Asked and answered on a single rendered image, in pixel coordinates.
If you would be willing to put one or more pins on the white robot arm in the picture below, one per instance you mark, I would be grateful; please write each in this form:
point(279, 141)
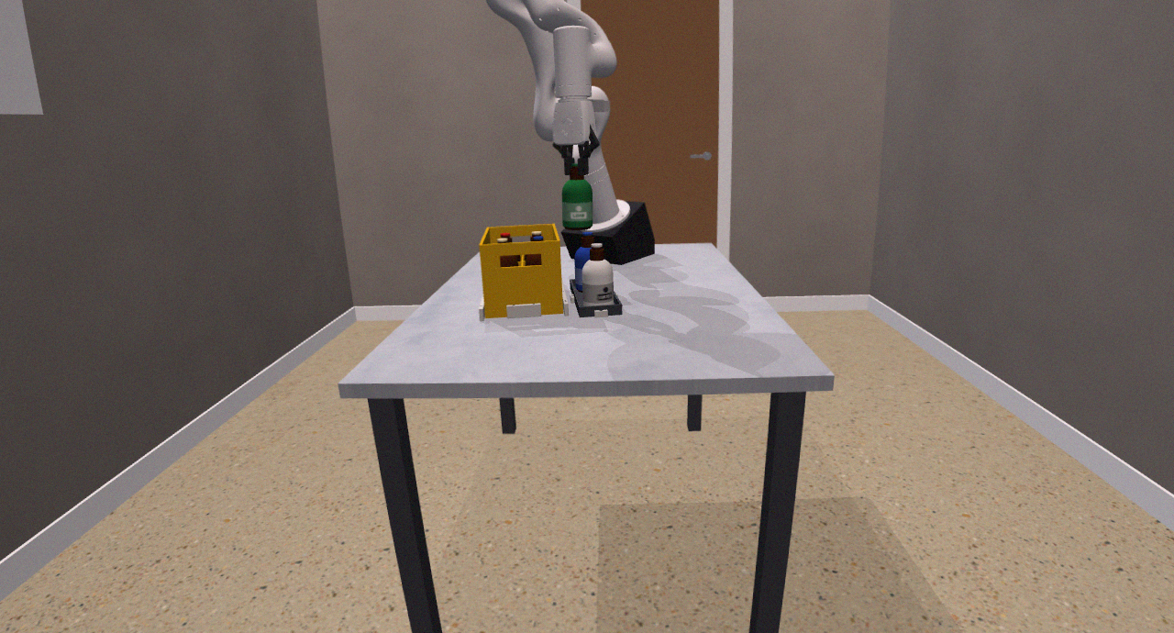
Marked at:
point(581, 51)

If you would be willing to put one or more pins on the green bottle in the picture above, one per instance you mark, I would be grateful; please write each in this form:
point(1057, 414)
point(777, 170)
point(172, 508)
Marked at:
point(577, 202)

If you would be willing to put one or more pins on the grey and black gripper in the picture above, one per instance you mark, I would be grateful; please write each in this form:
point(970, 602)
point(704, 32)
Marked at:
point(573, 124)

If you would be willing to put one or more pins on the white bottle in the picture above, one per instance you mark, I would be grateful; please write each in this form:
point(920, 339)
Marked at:
point(597, 279)

